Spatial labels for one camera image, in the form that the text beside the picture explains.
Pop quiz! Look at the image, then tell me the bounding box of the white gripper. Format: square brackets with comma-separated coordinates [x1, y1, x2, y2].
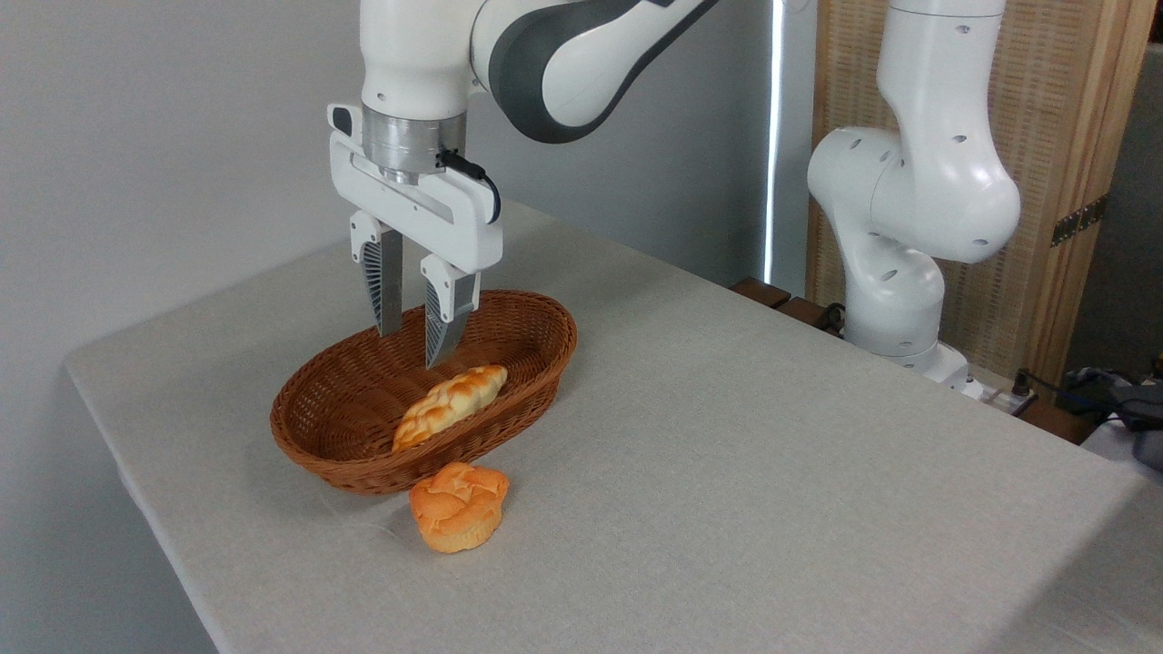
[328, 130, 503, 370]

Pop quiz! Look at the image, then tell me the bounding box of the long braided bread loaf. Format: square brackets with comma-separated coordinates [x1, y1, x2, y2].
[392, 364, 509, 454]

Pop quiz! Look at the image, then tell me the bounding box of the brown wicker oval basket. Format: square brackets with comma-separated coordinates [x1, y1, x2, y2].
[270, 290, 578, 497]

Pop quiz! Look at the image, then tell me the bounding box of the round orange bread bun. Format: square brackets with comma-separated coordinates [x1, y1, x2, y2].
[409, 461, 511, 554]

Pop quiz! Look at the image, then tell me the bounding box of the beige tablecloth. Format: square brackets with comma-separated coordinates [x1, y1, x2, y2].
[64, 191, 1163, 654]

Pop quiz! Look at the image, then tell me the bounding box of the white power strip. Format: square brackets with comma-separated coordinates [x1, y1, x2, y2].
[961, 368, 1039, 417]

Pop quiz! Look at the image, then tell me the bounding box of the metal screen hinge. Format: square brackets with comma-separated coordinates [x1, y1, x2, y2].
[1051, 194, 1109, 248]

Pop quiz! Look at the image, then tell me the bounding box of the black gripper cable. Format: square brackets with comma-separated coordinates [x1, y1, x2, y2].
[436, 148, 502, 225]

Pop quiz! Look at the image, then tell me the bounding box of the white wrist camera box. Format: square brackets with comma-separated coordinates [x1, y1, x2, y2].
[328, 103, 364, 146]

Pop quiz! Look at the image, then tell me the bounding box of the dark bag with cables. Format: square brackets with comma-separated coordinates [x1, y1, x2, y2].
[1013, 362, 1163, 473]

